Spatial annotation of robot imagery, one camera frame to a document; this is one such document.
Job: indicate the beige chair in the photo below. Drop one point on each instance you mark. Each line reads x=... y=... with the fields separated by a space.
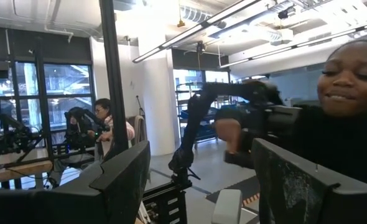
x=138 y=130

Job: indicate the grey rounded object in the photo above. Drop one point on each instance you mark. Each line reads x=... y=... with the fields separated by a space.
x=227 y=208

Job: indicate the wooden background table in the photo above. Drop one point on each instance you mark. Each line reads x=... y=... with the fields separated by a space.
x=21 y=168

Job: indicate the person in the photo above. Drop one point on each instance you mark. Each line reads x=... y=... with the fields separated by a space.
x=342 y=133
x=104 y=112

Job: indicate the white column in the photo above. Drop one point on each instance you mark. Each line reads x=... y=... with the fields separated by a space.
x=157 y=102

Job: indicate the black bracket with white labels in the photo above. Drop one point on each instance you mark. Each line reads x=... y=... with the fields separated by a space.
x=165 y=205

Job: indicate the black floor mat striped edge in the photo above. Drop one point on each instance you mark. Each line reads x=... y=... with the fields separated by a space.
x=233 y=189

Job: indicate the blue storage cart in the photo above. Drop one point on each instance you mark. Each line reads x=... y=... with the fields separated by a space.
x=206 y=127

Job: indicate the black background robot arm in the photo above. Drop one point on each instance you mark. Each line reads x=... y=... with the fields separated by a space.
x=77 y=124
x=12 y=137

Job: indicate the person's hand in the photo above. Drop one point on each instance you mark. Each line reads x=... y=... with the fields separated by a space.
x=230 y=133

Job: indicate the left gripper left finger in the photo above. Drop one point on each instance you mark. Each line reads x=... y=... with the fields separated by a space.
x=118 y=186

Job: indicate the long ceiling light strip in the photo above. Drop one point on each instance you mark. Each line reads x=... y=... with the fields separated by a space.
x=311 y=42
x=186 y=34

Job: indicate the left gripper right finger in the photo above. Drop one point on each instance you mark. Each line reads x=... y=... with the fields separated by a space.
x=289 y=193

